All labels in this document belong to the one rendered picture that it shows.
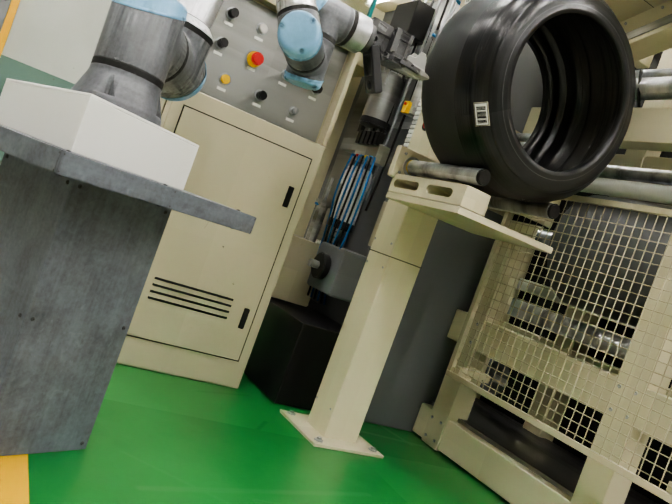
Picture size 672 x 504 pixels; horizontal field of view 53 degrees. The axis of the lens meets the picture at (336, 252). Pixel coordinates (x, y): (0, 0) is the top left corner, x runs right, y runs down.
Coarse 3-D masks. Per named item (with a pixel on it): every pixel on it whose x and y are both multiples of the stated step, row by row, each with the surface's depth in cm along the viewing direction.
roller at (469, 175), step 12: (408, 168) 206; (420, 168) 200; (432, 168) 195; (444, 168) 190; (456, 168) 186; (468, 168) 182; (480, 168) 179; (456, 180) 186; (468, 180) 181; (480, 180) 178
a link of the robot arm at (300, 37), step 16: (288, 0) 141; (304, 0) 141; (288, 16) 139; (304, 16) 139; (288, 32) 139; (304, 32) 139; (320, 32) 140; (288, 48) 140; (304, 48) 139; (320, 48) 143; (304, 64) 146; (320, 64) 150
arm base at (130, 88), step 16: (96, 64) 136; (112, 64) 135; (128, 64) 135; (80, 80) 136; (96, 80) 134; (112, 80) 135; (128, 80) 135; (144, 80) 137; (160, 80) 141; (112, 96) 133; (128, 96) 135; (144, 96) 137; (144, 112) 137; (160, 112) 144
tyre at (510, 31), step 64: (512, 0) 172; (576, 0) 176; (448, 64) 179; (512, 64) 170; (576, 64) 211; (448, 128) 183; (512, 128) 174; (576, 128) 214; (512, 192) 185; (576, 192) 194
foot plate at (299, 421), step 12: (288, 420) 222; (300, 420) 224; (300, 432) 214; (312, 432) 216; (312, 444) 206; (324, 444) 208; (336, 444) 212; (348, 444) 217; (360, 444) 222; (372, 456) 217
